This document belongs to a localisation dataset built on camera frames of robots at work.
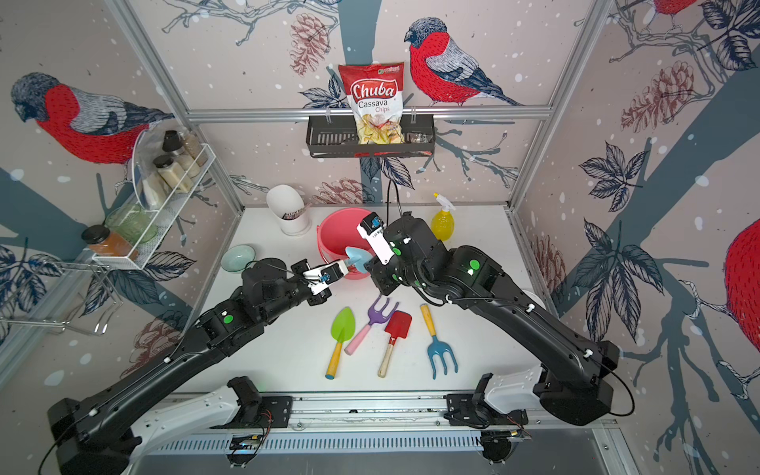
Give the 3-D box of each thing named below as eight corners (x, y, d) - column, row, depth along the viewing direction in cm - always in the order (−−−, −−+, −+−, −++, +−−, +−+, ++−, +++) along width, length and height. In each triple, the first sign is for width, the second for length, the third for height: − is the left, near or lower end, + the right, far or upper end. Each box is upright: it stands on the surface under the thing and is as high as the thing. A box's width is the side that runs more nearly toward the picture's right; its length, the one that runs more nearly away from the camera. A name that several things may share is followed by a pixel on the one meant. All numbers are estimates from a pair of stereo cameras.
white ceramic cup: (275, 236, 113) (261, 208, 101) (282, 213, 121) (271, 184, 109) (308, 235, 113) (298, 207, 101) (313, 212, 121) (305, 184, 109)
